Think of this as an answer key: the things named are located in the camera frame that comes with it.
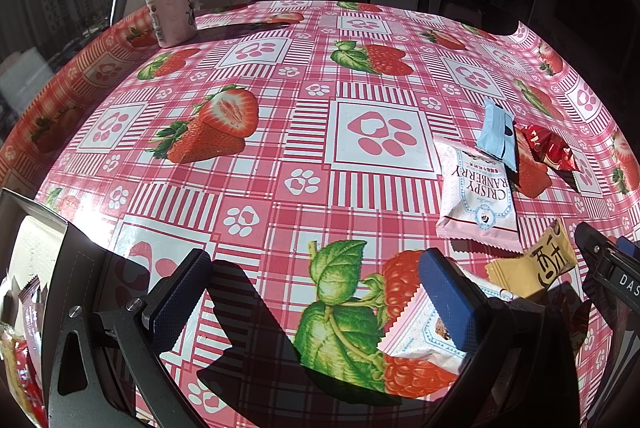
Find strawberry print pink tablecloth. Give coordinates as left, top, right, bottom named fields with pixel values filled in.
left=0, top=0, right=640, bottom=428

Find tan yellow snack packet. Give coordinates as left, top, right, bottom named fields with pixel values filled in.
left=484, top=218, right=580, bottom=300

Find red candy wrapper packet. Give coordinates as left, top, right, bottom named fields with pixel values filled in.
left=519, top=125, right=581, bottom=172

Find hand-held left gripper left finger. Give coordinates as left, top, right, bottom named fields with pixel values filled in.
left=46, top=248, right=214, bottom=428

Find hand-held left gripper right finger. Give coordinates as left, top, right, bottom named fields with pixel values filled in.
left=417, top=247, right=587, bottom=428

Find clear-wrapped yellow biscuit packet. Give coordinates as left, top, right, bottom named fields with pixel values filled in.
left=0, top=322, right=32, bottom=414

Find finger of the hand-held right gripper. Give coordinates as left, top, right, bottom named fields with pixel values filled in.
left=574, top=222, right=640, bottom=280

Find white box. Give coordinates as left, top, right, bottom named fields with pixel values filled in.
left=0, top=187, right=110, bottom=428

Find pink white cracker packet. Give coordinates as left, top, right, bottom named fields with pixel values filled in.
left=434, top=135, right=522, bottom=255
left=377, top=265, right=518, bottom=375

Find red white snack packet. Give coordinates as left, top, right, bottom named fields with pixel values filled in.
left=17, top=275, right=45, bottom=359

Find light blue snack packet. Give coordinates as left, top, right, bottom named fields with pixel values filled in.
left=474, top=98, right=519, bottom=173

